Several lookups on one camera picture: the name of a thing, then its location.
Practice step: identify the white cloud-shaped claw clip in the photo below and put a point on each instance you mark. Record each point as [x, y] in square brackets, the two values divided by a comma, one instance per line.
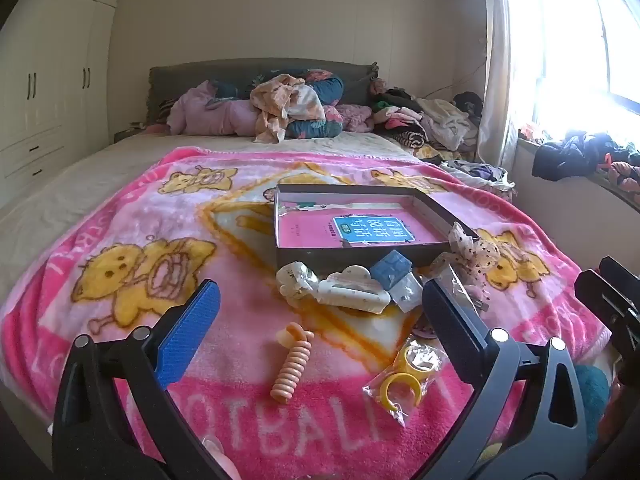
[350, 292]

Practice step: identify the dark teal floral duvet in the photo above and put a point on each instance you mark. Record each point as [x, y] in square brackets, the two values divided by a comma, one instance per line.
[325, 85]

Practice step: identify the small grey plastic packet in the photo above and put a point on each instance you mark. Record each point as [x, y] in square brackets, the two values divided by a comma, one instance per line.
[406, 292]

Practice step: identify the cream curtain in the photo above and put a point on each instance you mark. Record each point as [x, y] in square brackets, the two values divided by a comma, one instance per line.
[500, 60]

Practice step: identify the dark clothes on windowsill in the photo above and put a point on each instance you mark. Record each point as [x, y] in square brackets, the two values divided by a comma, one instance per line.
[565, 155]

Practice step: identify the dotted lace bow hair clip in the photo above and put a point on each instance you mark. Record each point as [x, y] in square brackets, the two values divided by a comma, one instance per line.
[470, 252]

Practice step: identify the small translucent white claw clip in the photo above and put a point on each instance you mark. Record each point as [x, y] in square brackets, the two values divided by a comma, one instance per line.
[295, 277]

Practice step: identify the pink printed bear blanket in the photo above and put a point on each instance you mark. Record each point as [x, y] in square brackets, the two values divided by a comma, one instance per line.
[200, 240]

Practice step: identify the white wardrobe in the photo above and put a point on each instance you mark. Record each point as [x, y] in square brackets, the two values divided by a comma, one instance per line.
[45, 85]

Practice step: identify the pile of mixed clothes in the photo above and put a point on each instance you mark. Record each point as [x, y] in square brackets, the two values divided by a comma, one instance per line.
[430, 120]

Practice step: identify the pink fuzzy garment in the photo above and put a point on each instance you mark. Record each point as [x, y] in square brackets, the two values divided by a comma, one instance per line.
[355, 117]

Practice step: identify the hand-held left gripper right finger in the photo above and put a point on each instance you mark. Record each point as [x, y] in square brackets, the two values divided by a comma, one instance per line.
[452, 330]

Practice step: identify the teal plush cloth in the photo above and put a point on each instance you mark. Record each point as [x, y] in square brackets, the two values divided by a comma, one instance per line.
[592, 400]

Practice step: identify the pink book with blue label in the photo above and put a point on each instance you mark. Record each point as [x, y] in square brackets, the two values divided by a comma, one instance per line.
[305, 225]

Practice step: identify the bright window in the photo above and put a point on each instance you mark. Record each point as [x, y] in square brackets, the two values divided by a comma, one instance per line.
[575, 50]

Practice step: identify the shallow grey cardboard box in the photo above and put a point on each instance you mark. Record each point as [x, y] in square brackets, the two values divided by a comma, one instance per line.
[300, 260]

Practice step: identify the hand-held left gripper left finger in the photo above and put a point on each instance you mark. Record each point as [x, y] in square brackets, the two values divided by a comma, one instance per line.
[190, 330]

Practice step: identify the bed with beige sheet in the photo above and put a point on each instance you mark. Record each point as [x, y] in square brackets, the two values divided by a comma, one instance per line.
[100, 170]

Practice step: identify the yellow rings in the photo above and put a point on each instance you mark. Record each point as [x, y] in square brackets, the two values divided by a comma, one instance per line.
[415, 362]

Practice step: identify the peach floral cloth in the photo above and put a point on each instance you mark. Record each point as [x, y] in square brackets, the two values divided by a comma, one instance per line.
[280, 100]

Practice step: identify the blue square hair clip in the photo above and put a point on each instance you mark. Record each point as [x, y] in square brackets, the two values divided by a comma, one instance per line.
[390, 267]

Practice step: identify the dark grey headboard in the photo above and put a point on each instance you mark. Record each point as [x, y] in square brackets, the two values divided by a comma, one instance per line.
[200, 72]

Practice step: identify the purple garment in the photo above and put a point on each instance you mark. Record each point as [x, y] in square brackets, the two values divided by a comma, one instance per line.
[210, 110]

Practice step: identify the clear plastic packet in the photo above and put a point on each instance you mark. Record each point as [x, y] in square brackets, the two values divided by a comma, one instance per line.
[445, 272]

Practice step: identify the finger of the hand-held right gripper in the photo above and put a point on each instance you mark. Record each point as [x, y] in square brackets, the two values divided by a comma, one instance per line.
[622, 272]
[595, 287]

